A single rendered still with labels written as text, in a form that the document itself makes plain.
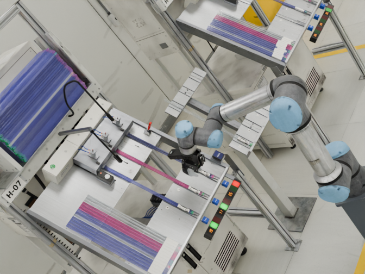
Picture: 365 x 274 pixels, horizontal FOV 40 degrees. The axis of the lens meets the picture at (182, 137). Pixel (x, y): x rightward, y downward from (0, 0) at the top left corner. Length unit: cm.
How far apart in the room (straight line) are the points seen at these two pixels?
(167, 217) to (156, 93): 258
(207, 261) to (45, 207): 97
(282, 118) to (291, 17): 156
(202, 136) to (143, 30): 145
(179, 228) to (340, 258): 91
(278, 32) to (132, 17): 92
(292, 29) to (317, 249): 131
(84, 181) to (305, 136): 112
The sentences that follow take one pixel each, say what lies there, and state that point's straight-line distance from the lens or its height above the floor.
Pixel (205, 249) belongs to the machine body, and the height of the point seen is 32.
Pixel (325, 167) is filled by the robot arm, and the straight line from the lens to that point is 199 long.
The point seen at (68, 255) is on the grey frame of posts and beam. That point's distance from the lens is 261.
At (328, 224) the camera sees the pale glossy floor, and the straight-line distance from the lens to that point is 301.
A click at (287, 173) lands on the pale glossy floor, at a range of 346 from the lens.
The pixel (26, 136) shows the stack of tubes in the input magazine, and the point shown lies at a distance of 242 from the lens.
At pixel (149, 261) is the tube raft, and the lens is 232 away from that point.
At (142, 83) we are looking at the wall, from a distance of 475.
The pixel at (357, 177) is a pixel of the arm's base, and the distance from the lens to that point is 222.
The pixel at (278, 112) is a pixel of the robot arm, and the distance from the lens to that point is 180.
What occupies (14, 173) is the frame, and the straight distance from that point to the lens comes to 242.
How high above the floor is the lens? 211
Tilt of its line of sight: 27 degrees down
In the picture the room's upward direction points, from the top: 40 degrees counter-clockwise
